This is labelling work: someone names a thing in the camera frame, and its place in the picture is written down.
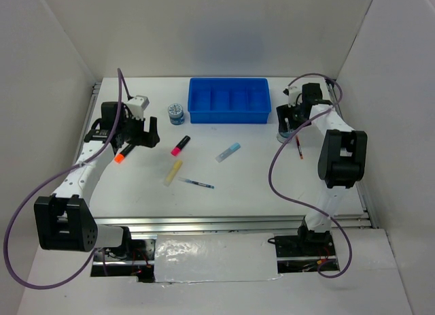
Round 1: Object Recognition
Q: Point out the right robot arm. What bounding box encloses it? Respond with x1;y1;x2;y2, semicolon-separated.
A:
277;83;368;255

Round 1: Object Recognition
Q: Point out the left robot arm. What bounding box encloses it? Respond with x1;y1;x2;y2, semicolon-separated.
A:
34;95;160;260

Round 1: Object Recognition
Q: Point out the pink highlighter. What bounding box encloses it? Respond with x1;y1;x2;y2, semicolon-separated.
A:
171;135;191;156

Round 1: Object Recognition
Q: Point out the red gel pen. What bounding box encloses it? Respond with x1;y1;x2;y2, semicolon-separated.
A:
295;135;304;160

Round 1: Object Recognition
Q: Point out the orange highlighter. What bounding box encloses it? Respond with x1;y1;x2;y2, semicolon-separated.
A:
114;144;135;164

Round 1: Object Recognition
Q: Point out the yellow highlighter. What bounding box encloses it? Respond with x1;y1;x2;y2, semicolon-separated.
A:
163;160;183;186

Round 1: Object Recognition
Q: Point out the blue gel pen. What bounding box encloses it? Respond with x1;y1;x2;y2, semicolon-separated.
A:
178;178;215;189

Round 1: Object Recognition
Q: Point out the light blue highlighter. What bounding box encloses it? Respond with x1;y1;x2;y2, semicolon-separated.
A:
215;143;241;163

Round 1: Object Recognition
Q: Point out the blue plastic divided bin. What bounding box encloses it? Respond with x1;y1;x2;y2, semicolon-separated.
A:
188;78;271;125

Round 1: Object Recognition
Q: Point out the white foil sheet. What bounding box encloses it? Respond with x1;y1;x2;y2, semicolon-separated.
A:
154;233;279;283

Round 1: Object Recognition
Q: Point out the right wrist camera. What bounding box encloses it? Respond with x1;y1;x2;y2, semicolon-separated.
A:
283;85;302;107

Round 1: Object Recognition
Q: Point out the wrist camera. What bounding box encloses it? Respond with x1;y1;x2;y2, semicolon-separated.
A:
125;95;150;120
283;85;302;107

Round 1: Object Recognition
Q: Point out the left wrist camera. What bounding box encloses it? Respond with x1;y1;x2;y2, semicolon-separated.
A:
125;95;150;120

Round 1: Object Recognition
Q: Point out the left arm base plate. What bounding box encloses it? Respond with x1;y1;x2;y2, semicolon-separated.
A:
90;239;156;283

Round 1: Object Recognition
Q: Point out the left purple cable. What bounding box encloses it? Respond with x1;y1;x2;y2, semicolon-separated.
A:
3;68;135;291

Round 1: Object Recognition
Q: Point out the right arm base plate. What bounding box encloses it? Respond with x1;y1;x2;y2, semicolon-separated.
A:
267;235;339;273

